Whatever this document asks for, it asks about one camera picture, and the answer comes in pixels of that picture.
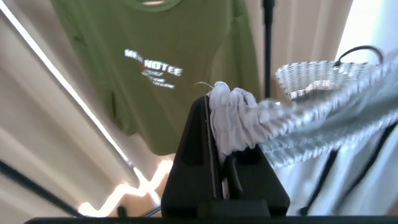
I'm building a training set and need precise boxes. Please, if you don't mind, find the green printed shirt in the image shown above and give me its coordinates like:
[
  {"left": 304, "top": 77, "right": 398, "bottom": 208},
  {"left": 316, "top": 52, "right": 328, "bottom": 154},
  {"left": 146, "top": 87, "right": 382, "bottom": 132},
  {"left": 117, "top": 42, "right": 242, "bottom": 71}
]
[{"left": 51, "top": 0, "right": 261, "bottom": 156}]

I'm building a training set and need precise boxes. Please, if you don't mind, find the beige curtain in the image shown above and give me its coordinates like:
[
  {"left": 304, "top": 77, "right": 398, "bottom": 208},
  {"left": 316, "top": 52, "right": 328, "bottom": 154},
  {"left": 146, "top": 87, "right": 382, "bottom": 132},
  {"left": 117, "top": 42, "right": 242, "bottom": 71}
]
[{"left": 0, "top": 0, "right": 354, "bottom": 215}]

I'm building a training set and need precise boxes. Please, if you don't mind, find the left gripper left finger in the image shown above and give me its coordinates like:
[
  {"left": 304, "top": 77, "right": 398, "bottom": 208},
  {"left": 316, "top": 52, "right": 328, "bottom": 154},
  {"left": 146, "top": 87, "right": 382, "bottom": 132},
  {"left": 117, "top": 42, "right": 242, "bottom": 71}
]
[{"left": 160, "top": 95, "right": 223, "bottom": 218}]

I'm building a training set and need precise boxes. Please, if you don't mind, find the pale grey garment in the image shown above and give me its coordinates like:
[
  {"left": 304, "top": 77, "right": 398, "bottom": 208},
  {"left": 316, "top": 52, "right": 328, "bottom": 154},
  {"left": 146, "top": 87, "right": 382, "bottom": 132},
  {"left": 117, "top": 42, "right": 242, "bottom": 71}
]
[{"left": 206, "top": 49, "right": 398, "bottom": 217}]

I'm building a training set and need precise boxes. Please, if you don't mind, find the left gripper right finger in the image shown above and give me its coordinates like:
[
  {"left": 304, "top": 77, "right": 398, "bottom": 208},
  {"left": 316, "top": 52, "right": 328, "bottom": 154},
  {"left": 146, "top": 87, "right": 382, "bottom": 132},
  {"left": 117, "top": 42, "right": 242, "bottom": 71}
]
[{"left": 222, "top": 144, "right": 290, "bottom": 216}]

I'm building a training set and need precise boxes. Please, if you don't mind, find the black clothes rack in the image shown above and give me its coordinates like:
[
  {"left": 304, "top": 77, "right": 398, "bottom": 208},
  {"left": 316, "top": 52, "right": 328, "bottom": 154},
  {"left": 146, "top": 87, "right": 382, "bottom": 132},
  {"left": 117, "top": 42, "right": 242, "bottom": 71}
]
[{"left": 0, "top": 0, "right": 276, "bottom": 218}]

